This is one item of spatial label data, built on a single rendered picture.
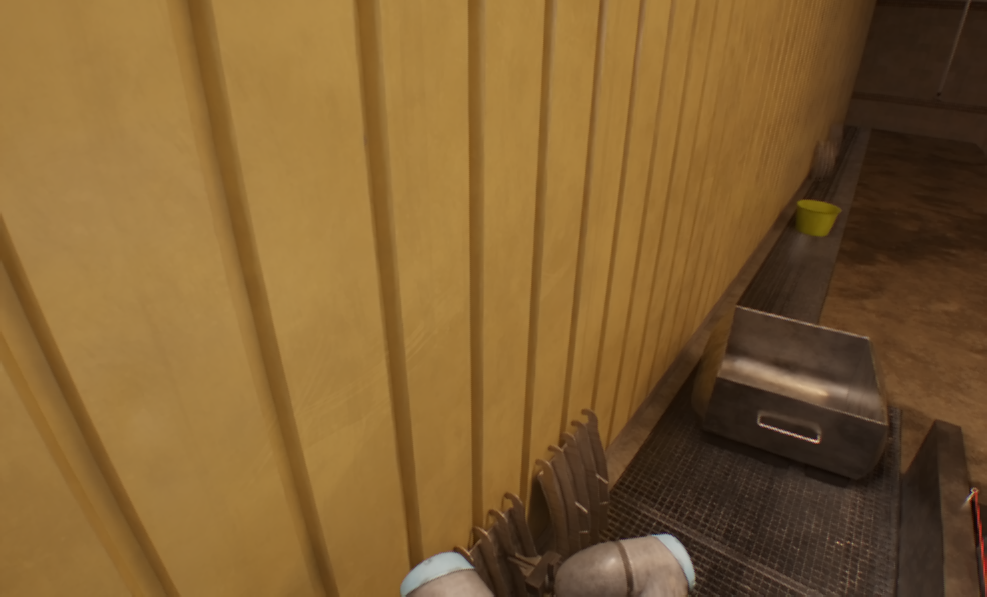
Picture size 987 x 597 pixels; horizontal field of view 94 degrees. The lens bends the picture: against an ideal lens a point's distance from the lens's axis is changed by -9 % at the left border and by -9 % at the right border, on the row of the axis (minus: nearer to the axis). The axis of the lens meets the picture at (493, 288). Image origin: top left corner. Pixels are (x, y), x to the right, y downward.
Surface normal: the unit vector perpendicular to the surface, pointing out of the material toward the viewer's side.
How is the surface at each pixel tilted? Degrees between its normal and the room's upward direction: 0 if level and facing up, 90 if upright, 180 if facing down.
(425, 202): 90
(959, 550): 0
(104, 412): 90
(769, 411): 89
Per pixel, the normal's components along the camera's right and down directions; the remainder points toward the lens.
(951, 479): 0.01, -0.89
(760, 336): -0.48, 0.40
